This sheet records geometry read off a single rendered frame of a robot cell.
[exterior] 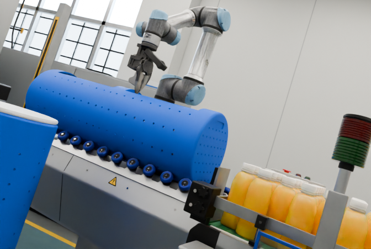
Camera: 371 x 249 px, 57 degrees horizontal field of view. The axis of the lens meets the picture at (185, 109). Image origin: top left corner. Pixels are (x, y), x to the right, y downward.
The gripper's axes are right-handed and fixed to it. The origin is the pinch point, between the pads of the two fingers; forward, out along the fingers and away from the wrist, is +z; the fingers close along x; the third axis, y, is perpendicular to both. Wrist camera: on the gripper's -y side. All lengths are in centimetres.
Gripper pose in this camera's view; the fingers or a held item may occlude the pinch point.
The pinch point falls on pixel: (138, 91)
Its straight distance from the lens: 143.5
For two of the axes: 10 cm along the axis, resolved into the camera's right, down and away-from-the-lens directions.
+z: -3.0, 9.5, -0.8
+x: -4.4, -2.1, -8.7
